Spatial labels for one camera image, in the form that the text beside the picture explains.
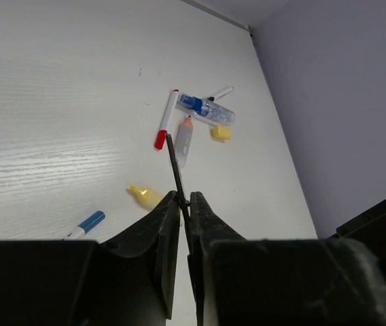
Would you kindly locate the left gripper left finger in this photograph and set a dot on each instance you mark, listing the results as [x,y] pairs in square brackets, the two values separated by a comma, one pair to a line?
[126,280]

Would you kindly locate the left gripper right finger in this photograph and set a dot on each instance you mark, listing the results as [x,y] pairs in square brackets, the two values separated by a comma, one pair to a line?
[238,281]

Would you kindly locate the blue capped white marker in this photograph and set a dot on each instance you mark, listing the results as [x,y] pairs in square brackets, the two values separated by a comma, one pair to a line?
[85,226]

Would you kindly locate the black scissors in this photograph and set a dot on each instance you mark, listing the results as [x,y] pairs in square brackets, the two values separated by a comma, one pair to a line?
[183,203]

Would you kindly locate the yellow eraser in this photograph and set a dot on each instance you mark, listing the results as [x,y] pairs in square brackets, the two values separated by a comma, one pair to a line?
[221,133]

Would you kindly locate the blue clear glue bottle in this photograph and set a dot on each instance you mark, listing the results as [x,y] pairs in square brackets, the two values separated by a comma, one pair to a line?
[207,110]

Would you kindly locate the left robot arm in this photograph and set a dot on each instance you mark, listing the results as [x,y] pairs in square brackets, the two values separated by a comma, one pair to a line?
[380,217]

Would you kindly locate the yellow glue tube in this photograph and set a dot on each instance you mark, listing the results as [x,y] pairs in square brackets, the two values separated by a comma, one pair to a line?
[145,197]

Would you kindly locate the red capped white marker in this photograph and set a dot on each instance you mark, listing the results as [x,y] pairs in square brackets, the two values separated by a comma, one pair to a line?
[163,128]

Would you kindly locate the grey pencil shaped case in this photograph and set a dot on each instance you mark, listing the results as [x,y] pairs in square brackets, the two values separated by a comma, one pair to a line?
[182,141]

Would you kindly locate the black capped white pen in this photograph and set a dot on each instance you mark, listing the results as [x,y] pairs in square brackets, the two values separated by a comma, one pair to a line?
[220,93]

